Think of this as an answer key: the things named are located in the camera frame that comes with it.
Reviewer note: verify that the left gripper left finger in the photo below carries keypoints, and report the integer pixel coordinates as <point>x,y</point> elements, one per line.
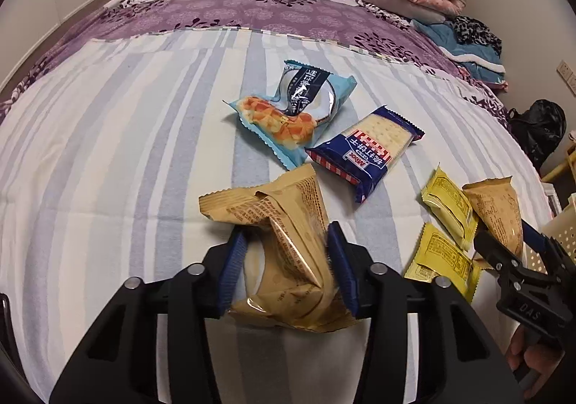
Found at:
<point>235,252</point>

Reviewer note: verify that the light blue snack packet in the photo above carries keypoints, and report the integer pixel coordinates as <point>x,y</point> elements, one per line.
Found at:
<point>305,102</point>

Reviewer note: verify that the striped white blue bedsheet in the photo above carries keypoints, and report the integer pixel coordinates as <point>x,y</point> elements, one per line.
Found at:
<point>103,162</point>

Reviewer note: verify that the small tan snack packet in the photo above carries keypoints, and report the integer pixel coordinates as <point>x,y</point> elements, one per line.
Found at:
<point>495,203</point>

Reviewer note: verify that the navy cracker packet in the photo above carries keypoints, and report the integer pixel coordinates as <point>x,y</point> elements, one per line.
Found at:
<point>364,153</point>

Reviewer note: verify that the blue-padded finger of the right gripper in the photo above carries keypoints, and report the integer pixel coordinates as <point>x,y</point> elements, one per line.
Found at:
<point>542,244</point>

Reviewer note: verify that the beige wall socket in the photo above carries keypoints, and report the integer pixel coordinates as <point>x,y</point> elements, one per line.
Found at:
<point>567,75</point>

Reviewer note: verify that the black plastic bag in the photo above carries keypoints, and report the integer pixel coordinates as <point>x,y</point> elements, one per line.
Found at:
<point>539,130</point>

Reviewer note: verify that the teal white folded clothing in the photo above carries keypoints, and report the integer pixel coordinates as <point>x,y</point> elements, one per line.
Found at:
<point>481,61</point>

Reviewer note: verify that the purple floral bedspread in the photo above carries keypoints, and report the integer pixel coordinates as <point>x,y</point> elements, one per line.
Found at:
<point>352,23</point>

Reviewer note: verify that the right hand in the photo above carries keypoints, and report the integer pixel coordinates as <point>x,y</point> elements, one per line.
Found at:
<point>547,371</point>

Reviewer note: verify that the black white patterned garment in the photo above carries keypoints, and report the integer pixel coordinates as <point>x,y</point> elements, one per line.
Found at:
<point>470,31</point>

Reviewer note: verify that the large tan snack bag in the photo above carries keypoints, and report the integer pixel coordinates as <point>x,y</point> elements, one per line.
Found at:
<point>286,277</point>

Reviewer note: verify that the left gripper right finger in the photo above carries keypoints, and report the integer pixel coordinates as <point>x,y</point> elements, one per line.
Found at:
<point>339,251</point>

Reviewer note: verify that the yellow snack packet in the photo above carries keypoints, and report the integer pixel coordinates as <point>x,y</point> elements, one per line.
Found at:
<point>452,207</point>
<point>436,255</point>

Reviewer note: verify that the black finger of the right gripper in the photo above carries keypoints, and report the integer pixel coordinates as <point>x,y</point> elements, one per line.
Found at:
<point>500,260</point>

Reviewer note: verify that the yellow wooden shelf rack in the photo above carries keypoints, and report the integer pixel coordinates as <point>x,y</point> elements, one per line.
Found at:
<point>567,165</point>

